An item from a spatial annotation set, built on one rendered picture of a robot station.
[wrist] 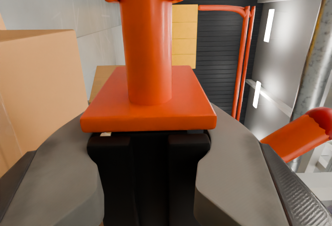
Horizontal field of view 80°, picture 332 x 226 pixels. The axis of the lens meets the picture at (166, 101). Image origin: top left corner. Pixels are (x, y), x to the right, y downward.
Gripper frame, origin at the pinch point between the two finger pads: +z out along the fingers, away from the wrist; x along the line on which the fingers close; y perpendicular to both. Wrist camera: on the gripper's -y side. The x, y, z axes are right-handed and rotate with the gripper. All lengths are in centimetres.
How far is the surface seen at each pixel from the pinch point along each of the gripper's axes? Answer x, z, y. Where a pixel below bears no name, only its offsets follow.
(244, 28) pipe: 308, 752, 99
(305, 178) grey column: 119, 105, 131
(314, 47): 359, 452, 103
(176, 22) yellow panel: 54, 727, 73
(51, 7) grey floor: -120, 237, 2
